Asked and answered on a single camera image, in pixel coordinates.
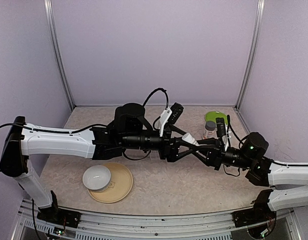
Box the aluminium front rail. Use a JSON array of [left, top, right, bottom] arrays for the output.
[[10, 199, 302, 240]]

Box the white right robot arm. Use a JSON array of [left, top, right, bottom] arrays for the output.
[[183, 132, 308, 222]]

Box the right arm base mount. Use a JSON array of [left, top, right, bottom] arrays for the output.
[[232, 199, 277, 228]]

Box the right aluminium corner post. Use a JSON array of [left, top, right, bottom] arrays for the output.
[[235, 0, 265, 112]]

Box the beige round plate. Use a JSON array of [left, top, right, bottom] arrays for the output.
[[88, 162, 133, 204]]

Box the white ceramic bowl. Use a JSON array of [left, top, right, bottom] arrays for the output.
[[82, 165, 111, 192]]

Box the orange pill bottle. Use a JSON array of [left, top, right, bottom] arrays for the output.
[[202, 121, 216, 139]]

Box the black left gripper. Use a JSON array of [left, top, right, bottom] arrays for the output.
[[122, 126, 199, 163]]

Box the white pill bottle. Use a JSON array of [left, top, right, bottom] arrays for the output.
[[182, 133, 199, 146]]

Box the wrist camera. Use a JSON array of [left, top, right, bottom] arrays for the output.
[[158, 102, 184, 137], [216, 117, 231, 150]]

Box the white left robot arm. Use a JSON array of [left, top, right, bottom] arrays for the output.
[[0, 103, 207, 223]]

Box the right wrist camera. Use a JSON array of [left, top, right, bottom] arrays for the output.
[[216, 117, 231, 150]]

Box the green plastic plate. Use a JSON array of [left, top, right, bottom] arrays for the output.
[[205, 111, 228, 125]]

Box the clear plastic pill organizer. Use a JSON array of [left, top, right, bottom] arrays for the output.
[[149, 152, 160, 161]]

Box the left aluminium corner post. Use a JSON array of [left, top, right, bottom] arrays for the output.
[[44, 0, 76, 111]]

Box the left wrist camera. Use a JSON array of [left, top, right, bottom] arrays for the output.
[[158, 102, 184, 137]]

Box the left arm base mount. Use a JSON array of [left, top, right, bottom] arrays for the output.
[[37, 206, 81, 229]]

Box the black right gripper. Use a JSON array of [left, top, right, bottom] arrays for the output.
[[191, 137, 254, 170]]

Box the aluminium corner post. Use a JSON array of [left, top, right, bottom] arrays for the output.
[[235, 0, 265, 112], [44, 0, 76, 111]]

